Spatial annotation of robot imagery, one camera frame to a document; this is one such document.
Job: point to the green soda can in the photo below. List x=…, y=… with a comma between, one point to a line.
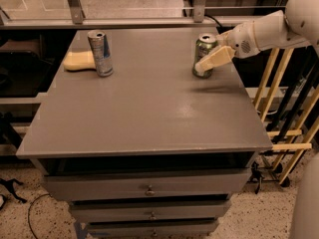
x=204, y=44

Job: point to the top grey drawer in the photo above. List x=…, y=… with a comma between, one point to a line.
x=146, y=185

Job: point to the middle grey drawer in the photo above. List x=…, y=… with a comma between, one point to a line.
x=150, y=211

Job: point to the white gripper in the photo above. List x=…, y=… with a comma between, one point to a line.
x=241, y=40

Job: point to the black clamp on floor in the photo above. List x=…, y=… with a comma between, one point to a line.
x=9, y=185

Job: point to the yellow sponge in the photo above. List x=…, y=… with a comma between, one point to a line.
x=79, y=61

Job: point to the silver blue energy drink can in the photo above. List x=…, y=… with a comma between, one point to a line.
x=101, y=52

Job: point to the metal railing frame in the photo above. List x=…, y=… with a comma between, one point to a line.
x=84, y=14

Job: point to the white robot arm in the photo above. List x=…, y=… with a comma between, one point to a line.
x=296, y=27

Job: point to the grey drawer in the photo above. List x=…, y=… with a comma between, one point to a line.
x=150, y=211
x=153, y=229
x=146, y=185

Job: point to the bottom grey drawer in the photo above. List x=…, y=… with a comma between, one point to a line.
x=153, y=229

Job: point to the grey drawer cabinet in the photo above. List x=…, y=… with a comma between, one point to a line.
x=150, y=115

